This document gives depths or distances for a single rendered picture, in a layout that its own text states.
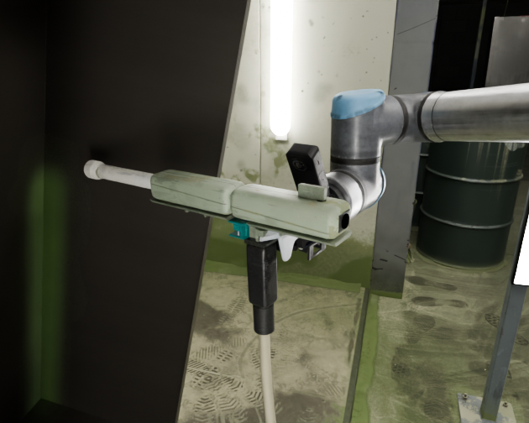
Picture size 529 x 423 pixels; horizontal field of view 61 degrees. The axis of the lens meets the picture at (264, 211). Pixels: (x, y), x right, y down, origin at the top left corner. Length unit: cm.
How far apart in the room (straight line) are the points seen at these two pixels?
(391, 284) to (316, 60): 127
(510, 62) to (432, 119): 639
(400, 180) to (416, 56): 60
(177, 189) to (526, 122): 49
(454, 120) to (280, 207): 37
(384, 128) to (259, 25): 167
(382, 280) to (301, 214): 211
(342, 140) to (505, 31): 650
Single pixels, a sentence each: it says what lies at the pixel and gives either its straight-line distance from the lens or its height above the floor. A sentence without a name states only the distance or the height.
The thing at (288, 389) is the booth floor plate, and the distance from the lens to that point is 194.
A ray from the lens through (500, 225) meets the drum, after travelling 309.
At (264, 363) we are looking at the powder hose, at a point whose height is 91.
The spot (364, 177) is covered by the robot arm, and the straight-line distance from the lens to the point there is 80.
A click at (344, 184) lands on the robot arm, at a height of 113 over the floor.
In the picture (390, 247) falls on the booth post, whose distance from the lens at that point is 252.
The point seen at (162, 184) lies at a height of 116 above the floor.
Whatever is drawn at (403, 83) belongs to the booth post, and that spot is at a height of 117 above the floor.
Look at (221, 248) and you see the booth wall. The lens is 275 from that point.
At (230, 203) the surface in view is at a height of 115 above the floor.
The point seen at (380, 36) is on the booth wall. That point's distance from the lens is 230.
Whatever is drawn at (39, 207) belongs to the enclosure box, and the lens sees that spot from 100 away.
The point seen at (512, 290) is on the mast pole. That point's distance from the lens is 173.
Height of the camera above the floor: 135
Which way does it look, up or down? 21 degrees down
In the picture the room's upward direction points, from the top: straight up
